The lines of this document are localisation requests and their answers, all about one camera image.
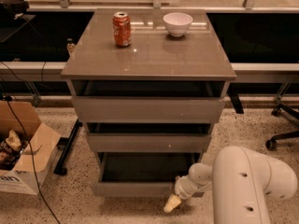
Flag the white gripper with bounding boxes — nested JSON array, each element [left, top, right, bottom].
[[164, 175, 212, 213]]

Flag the grey bottom drawer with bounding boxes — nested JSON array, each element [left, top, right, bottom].
[[92, 152, 202, 198]]

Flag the grey drawer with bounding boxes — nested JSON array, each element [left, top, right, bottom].
[[72, 96, 224, 123], [92, 152, 202, 198], [87, 133, 211, 152]]

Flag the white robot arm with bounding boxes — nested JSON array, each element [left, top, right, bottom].
[[164, 146, 298, 224]]

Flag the grey middle drawer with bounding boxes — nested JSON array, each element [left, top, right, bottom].
[[87, 133, 211, 152]]

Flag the grey drawer cabinet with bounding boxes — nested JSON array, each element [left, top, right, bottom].
[[60, 8, 237, 156]]

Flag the grey top drawer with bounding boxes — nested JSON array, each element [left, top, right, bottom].
[[72, 96, 224, 123]]

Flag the black office chair base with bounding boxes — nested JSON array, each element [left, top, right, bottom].
[[265, 104, 299, 151]]

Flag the black table leg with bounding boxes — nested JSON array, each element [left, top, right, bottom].
[[54, 119, 82, 175]]

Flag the cardboard box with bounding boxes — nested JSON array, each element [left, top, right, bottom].
[[0, 101, 61, 195]]

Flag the snack bags in box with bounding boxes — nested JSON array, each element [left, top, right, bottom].
[[0, 130, 28, 170]]

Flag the white bowl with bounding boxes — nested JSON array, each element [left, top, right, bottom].
[[163, 12, 193, 36]]

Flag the orange soda can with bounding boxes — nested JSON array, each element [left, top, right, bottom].
[[112, 11, 131, 47]]

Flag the small bottle behind cabinet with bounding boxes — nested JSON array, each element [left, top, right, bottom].
[[66, 38, 76, 54]]

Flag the black bag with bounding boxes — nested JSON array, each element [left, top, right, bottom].
[[0, 0, 29, 21]]

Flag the black cable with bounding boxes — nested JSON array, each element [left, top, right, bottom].
[[0, 61, 61, 224]]

